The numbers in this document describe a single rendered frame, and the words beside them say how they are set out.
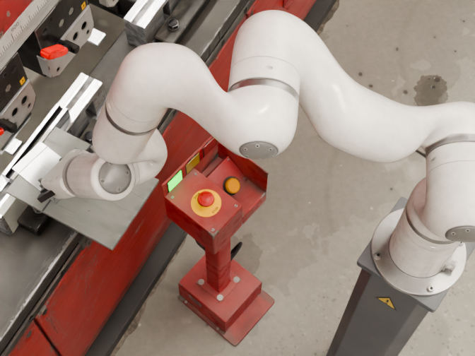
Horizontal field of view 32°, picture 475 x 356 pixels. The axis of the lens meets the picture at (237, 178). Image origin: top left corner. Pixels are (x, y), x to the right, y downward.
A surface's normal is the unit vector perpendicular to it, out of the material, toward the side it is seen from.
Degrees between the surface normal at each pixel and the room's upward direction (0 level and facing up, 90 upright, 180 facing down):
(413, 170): 0
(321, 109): 60
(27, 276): 0
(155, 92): 71
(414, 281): 0
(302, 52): 48
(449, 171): 37
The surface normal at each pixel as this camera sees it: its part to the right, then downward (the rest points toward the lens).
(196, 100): -0.59, 0.39
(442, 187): -0.74, -0.32
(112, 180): 0.51, 0.01
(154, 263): 0.01, -0.45
